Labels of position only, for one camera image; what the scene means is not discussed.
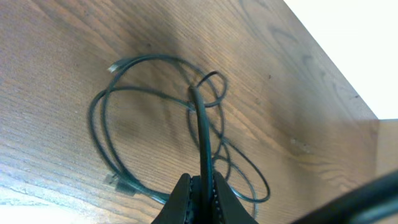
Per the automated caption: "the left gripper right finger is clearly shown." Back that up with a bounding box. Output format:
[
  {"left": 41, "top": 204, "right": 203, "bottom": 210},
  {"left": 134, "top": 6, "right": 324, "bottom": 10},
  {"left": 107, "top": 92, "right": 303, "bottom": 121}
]
[{"left": 212, "top": 172, "right": 257, "bottom": 224}]

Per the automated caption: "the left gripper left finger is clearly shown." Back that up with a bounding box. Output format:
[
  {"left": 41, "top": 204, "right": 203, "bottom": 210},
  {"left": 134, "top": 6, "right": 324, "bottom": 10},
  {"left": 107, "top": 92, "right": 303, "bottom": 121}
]
[{"left": 152, "top": 174, "right": 193, "bottom": 224}]

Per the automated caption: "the black USB cable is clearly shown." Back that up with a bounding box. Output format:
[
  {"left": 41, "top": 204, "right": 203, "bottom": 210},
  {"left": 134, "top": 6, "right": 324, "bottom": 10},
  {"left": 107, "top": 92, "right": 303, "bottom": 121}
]
[{"left": 87, "top": 54, "right": 271, "bottom": 218}]

